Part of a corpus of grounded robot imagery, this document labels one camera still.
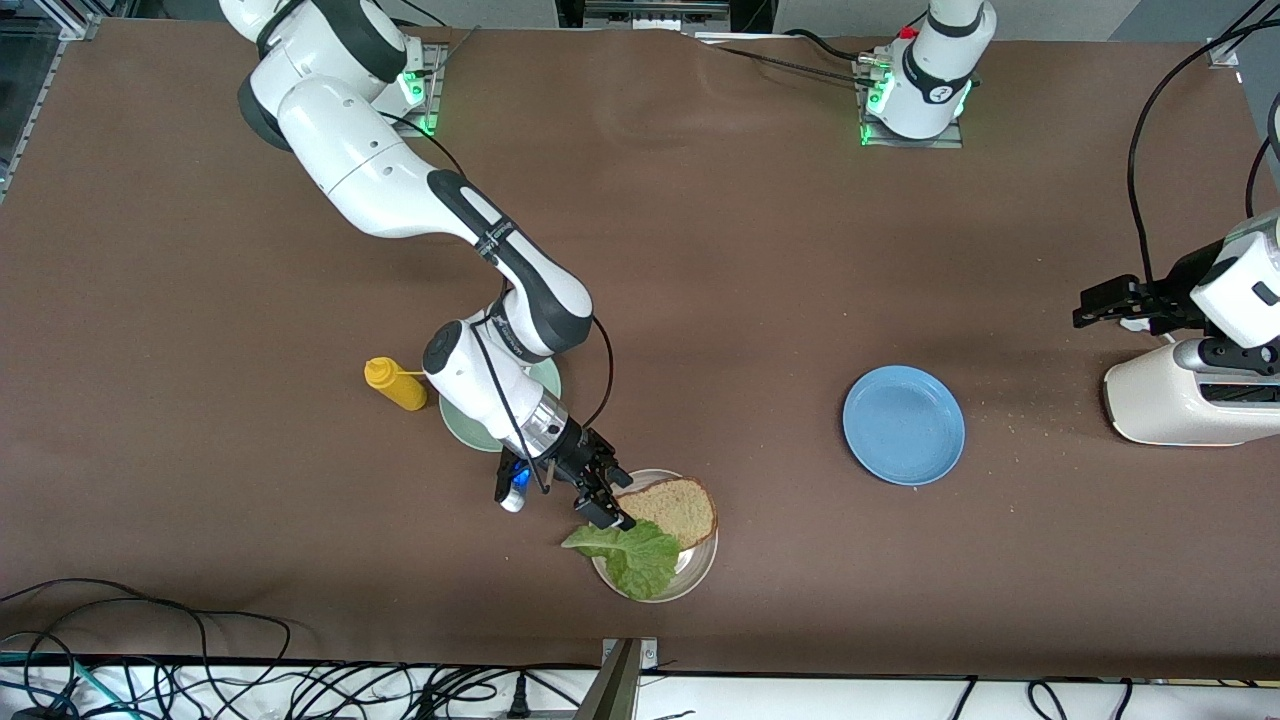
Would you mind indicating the white power strip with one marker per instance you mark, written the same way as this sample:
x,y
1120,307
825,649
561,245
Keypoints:
x,y
655,14

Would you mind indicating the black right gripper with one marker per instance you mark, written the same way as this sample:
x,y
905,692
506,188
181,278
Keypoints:
x,y
577,452

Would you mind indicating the white toaster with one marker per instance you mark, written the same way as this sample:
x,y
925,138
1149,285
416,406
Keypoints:
x,y
1150,405

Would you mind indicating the white toaster power plug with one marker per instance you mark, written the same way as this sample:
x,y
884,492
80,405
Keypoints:
x,y
1135,324

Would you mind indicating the aluminium frame corner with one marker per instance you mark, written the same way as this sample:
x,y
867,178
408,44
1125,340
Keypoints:
x,y
1222,52

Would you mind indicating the aluminium frame profile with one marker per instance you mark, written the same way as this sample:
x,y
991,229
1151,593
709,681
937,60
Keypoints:
x,y
75,25

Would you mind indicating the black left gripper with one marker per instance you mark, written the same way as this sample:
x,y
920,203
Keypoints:
x,y
1172,297

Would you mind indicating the white side table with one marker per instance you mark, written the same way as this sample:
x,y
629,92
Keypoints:
x,y
800,700

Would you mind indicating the brown bread slice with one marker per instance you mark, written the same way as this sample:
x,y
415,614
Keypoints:
x,y
680,510

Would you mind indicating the beige plate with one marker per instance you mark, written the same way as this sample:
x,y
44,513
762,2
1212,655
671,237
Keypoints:
x,y
703,560

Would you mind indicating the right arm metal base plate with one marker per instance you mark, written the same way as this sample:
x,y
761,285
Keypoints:
x,y
437,100

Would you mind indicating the yellow mustard squeeze bottle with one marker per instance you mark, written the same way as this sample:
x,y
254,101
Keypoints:
x,y
405,392

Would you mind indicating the green lettuce leaf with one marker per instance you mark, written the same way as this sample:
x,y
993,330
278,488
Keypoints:
x,y
640,565

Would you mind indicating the mint green plate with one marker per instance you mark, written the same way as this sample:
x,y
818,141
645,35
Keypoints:
x,y
462,430

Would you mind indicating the black power plug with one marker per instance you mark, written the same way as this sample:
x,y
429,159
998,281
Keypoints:
x,y
518,698

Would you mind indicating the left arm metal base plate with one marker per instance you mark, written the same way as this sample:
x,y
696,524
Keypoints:
x,y
915,144

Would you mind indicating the blue plate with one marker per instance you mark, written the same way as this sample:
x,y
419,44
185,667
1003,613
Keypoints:
x,y
904,425

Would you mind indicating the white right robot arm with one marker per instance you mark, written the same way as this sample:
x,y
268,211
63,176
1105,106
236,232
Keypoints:
x,y
350,150

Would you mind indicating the aluminium frame beam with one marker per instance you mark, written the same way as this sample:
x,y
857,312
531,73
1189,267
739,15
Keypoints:
x,y
615,685

